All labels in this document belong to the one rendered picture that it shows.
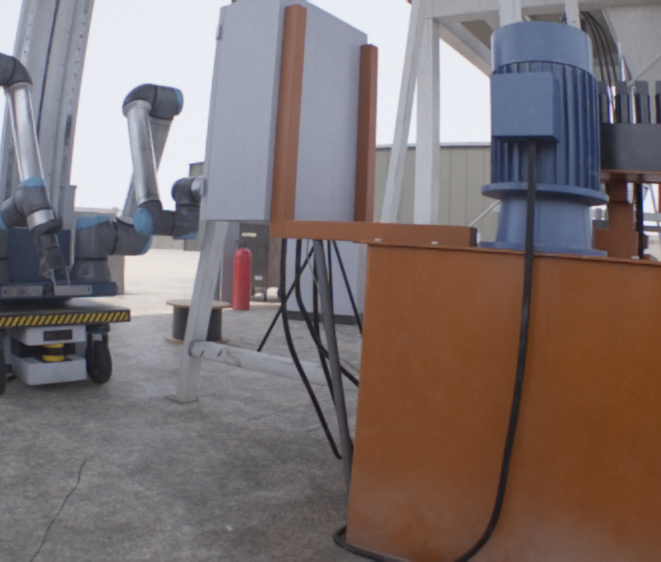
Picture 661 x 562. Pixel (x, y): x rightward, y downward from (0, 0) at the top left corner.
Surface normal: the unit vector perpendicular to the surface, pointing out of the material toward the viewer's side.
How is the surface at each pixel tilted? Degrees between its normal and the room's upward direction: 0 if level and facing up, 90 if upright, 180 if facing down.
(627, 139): 90
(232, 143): 90
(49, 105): 90
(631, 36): 110
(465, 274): 90
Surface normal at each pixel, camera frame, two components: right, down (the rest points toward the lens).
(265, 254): -0.25, 0.05
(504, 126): -0.61, 0.03
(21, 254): 0.76, 0.08
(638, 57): -0.59, 0.36
